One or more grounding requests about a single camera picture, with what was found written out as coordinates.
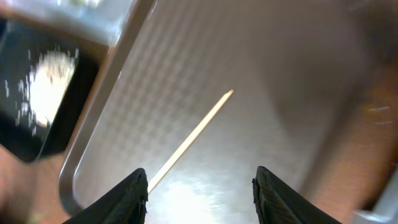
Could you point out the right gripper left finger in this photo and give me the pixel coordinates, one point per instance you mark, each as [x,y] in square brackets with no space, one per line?
[124,203]

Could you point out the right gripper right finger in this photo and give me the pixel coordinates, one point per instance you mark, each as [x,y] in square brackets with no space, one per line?
[277,203]

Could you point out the wooden chopstick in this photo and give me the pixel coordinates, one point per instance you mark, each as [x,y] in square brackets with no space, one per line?
[188,141]

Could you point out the pile of cooked rice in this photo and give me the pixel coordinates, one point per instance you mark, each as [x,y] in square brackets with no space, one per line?
[36,96]

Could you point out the grey plastic dishwasher rack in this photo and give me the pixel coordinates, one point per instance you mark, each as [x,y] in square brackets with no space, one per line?
[385,210]

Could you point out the dark brown serving tray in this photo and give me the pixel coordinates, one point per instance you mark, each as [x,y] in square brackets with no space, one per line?
[289,69]

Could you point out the clear plastic bin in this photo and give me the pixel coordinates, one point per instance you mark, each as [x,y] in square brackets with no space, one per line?
[101,21]

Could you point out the black plastic tray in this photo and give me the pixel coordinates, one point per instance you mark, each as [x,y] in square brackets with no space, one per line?
[20,47]

